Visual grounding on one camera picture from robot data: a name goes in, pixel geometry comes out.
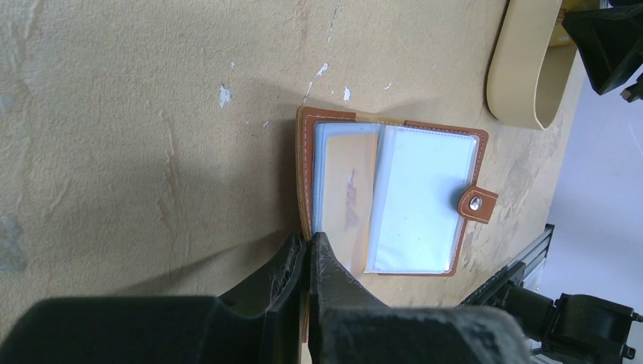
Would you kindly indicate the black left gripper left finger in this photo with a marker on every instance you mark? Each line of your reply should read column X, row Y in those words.
column 256, row 321

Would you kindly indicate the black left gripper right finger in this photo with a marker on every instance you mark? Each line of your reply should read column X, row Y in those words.
column 350, row 325

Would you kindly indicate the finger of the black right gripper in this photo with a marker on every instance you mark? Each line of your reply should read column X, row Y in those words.
column 609, row 41

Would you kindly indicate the brown leather card holder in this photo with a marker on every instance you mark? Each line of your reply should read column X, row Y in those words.
column 425, row 187

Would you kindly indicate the yellow credit card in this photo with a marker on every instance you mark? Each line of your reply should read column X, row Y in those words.
column 348, row 196

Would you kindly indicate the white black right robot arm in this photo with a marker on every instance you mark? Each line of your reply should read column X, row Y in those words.
column 581, row 328

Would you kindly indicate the beige oval card tray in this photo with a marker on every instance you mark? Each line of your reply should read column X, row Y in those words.
column 526, row 77

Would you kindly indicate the aluminium rail frame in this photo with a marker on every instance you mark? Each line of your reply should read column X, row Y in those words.
column 517, row 271

